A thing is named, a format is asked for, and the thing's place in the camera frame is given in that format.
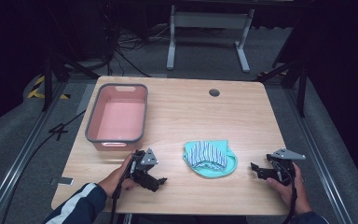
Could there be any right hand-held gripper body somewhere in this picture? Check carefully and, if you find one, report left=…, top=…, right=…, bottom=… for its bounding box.
left=258, top=147, right=307, bottom=188

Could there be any black tape cross mark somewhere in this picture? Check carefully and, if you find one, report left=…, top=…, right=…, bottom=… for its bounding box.
left=48, top=122, right=70, bottom=142

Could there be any aluminium floor rail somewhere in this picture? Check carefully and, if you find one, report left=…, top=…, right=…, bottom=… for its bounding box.
left=282, top=88, right=354, bottom=224
left=0, top=82, right=68, bottom=224

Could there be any black floor cable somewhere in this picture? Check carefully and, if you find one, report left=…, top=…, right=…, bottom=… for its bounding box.
left=0, top=109, right=87, bottom=224

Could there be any hand-held gripper cable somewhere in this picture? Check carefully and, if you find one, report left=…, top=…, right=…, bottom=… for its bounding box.
left=276, top=164, right=298, bottom=224
left=109, top=155, right=138, bottom=224

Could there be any teal striped cloth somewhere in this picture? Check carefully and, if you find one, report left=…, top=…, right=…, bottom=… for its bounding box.
left=182, top=139, right=239, bottom=179

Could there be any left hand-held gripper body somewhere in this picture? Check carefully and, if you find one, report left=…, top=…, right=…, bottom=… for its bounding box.
left=130, top=147, right=162, bottom=191

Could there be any right hand-held gripper cable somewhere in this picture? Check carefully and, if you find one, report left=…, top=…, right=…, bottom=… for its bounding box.
left=276, top=164, right=298, bottom=224

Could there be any black metal stand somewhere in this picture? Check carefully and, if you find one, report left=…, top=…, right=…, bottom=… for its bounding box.
left=41, top=50, right=101, bottom=112
left=254, top=59, right=310, bottom=119

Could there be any pink basket with grey rim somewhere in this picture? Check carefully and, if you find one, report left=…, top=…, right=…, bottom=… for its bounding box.
left=84, top=82, right=149, bottom=152

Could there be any yellow black floor tape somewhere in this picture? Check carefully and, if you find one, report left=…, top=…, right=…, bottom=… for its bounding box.
left=26, top=76, right=72, bottom=101

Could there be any left hand-held gripper cable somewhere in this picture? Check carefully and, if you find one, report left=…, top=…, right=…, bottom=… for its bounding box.
left=109, top=155, right=138, bottom=224

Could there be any white metal stand frame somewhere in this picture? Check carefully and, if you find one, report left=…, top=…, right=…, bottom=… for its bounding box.
left=166, top=4, right=255, bottom=74

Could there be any person's left hand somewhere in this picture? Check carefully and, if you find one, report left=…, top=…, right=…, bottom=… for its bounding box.
left=98, top=152, right=140, bottom=199

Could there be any person's right hand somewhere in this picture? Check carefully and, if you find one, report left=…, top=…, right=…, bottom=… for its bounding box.
left=265, top=162, right=313, bottom=217

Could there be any grey tape piece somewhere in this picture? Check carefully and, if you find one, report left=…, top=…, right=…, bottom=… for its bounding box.
left=49, top=175, right=75, bottom=187

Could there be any bundle of black cables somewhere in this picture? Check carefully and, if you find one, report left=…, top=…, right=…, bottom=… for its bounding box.
left=97, top=8, right=171, bottom=78

